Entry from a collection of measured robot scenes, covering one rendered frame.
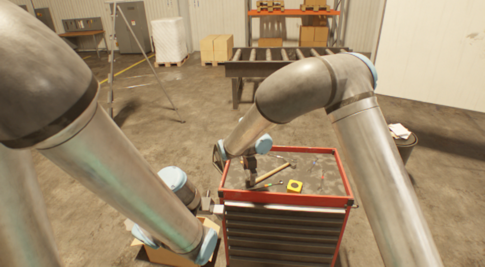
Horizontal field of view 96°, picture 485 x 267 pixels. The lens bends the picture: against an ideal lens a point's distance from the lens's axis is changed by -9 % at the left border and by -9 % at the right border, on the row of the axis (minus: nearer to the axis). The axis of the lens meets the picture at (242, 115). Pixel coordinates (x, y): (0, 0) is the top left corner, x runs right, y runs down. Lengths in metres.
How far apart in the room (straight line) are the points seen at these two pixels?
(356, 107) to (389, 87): 2.85
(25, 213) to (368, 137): 0.60
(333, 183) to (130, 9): 9.10
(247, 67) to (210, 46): 3.24
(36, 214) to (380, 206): 0.60
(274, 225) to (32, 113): 1.37
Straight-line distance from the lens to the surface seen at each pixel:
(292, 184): 1.42
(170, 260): 2.22
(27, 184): 0.45
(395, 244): 0.59
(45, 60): 0.28
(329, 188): 1.49
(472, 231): 3.07
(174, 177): 0.73
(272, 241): 1.63
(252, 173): 1.22
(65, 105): 0.27
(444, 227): 2.95
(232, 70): 4.16
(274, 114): 0.53
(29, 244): 0.49
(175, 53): 7.58
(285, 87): 0.51
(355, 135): 0.55
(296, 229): 1.55
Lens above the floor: 1.90
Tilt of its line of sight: 27 degrees down
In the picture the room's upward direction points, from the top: 2 degrees counter-clockwise
